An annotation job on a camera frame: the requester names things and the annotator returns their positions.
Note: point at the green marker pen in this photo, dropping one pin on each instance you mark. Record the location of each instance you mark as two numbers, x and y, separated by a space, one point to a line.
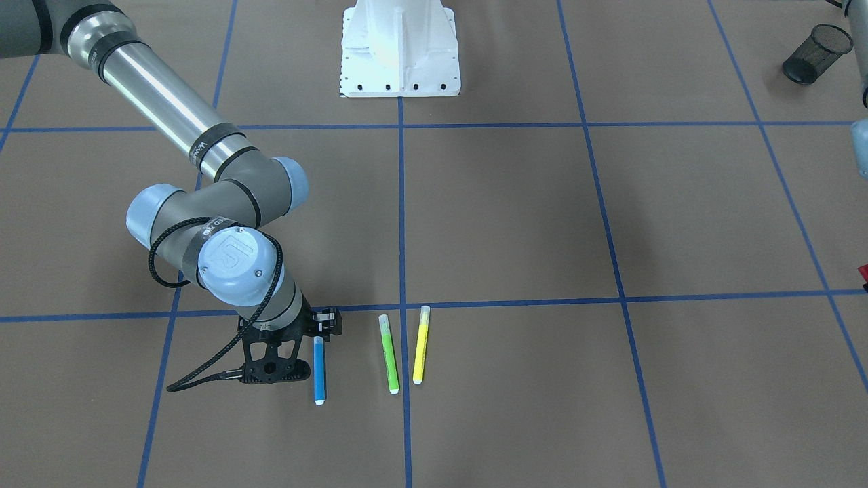
388 353

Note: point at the far black mesh cup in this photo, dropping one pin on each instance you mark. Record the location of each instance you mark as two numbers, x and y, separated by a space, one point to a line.
825 44

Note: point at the yellow marker pen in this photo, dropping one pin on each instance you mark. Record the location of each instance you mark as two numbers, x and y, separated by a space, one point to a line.
422 334

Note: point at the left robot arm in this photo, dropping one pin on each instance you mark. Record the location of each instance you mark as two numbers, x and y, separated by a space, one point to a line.
856 14

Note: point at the blue marker pen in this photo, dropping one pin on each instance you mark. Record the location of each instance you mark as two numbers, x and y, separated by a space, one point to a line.
320 394

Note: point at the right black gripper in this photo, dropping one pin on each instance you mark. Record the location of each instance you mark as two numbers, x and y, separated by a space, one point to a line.
328 322

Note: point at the white pedestal column base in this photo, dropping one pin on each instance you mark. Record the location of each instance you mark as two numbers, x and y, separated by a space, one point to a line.
399 49

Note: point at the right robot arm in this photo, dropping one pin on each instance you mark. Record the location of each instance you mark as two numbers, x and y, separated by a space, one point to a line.
211 237

